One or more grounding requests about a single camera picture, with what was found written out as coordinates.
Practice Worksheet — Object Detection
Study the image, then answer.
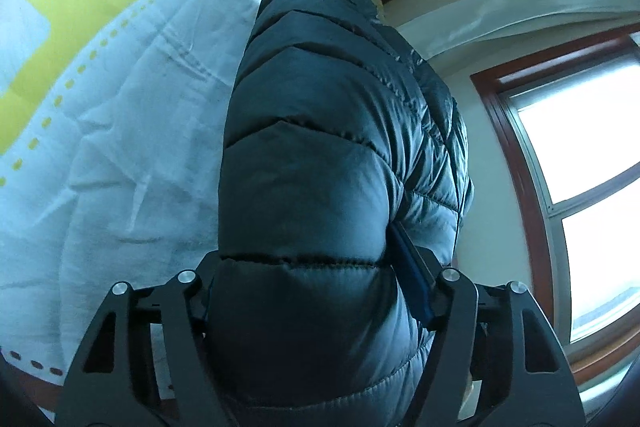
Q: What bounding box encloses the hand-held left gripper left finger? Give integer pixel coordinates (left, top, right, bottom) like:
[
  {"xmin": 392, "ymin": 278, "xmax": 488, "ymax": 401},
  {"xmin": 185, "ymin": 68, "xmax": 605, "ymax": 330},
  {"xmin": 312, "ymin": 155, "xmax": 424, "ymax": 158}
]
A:
[{"xmin": 54, "ymin": 252, "xmax": 236, "ymax": 427}]

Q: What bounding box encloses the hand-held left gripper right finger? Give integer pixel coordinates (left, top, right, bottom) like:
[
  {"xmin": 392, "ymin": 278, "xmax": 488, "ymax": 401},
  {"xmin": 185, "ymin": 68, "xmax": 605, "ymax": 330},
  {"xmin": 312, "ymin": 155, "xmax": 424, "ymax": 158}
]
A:
[{"xmin": 387, "ymin": 222, "xmax": 586, "ymax": 427}]

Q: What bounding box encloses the black puffer jacket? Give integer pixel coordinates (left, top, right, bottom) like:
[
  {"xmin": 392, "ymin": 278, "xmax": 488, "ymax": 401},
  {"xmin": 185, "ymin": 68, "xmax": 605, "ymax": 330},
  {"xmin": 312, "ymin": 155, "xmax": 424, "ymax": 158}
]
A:
[{"xmin": 202, "ymin": 0, "xmax": 476, "ymax": 427}]

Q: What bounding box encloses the bed with patterned sheet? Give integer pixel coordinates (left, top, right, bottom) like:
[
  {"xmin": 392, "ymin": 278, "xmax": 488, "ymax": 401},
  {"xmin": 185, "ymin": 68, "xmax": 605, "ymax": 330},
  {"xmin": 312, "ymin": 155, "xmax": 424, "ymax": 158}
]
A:
[{"xmin": 0, "ymin": 0, "xmax": 386, "ymax": 408}]

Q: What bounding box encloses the long white curtain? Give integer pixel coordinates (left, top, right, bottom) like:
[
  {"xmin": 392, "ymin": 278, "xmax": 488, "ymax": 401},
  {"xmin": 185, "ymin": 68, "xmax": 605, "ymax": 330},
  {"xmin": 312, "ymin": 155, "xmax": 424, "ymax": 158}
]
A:
[{"xmin": 395, "ymin": 0, "xmax": 640, "ymax": 68}]

